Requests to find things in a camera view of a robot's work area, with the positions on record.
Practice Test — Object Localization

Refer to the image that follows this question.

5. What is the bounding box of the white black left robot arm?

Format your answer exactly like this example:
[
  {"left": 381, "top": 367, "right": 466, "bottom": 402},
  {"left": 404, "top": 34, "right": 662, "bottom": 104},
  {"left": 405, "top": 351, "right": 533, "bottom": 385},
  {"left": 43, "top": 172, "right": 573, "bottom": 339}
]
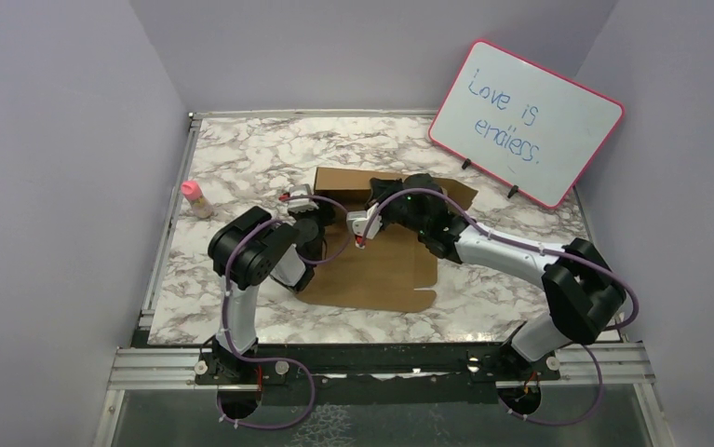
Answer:
[{"left": 208, "top": 199, "right": 335, "bottom": 383}]

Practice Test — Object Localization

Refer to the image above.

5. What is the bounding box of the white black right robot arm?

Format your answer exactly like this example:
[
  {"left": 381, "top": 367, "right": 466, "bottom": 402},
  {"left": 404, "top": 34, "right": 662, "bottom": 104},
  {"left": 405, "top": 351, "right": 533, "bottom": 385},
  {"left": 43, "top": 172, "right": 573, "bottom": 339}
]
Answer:
[{"left": 346, "top": 174, "right": 629, "bottom": 379}]

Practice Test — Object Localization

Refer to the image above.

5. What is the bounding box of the pink capped small bottle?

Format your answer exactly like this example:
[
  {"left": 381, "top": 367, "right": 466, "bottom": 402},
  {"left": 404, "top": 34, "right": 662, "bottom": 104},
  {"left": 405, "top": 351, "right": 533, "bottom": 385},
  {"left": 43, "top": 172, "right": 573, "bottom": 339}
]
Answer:
[{"left": 181, "top": 180, "right": 214, "bottom": 219}]

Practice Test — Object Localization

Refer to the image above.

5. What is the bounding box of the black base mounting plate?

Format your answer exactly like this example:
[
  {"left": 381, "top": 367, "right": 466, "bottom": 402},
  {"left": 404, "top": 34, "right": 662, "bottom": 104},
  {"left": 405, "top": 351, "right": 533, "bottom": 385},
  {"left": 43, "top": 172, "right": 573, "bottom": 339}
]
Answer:
[{"left": 131, "top": 330, "right": 564, "bottom": 409}]

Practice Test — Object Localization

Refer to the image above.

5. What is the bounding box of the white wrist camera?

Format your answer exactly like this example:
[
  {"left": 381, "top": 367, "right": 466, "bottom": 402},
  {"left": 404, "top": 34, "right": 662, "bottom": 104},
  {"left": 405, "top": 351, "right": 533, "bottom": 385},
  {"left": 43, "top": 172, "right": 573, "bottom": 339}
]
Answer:
[
  {"left": 346, "top": 210, "right": 382, "bottom": 250},
  {"left": 279, "top": 183, "right": 318, "bottom": 214}
]

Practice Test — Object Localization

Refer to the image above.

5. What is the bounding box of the pink framed whiteboard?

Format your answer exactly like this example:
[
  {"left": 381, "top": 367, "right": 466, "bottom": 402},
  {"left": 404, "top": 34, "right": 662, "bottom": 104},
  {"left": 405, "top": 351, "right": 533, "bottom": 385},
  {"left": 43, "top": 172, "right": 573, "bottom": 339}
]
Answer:
[{"left": 428, "top": 40, "right": 625, "bottom": 209}]

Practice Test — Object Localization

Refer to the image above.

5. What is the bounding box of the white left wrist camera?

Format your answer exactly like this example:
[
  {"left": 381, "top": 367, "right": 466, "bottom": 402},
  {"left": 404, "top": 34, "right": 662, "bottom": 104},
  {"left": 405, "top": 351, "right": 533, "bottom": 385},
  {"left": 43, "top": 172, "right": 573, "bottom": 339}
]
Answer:
[{"left": 279, "top": 183, "right": 318, "bottom": 214}]

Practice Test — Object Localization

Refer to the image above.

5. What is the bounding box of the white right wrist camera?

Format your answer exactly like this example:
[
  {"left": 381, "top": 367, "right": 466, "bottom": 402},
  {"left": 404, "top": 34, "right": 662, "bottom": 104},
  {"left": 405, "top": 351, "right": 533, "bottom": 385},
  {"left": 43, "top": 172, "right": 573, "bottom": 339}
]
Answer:
[{"left": 346, "top": 210, "right": 382, "bottom": 250}]

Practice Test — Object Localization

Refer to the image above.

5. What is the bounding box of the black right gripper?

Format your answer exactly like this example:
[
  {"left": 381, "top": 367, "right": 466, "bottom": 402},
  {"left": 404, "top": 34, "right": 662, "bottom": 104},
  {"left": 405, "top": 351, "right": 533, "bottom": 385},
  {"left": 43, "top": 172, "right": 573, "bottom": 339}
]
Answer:
[{"left": 364, "top": 179, "right": 427, "bottom": 237}]

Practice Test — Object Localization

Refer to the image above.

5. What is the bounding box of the brown cardboard box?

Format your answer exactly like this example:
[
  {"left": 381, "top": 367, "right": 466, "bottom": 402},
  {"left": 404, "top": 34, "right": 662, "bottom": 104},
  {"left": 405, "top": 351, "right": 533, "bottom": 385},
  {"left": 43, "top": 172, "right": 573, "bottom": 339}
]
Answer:
[{"left": 295, "top": 167, "right": 478, "bottom": 312}]

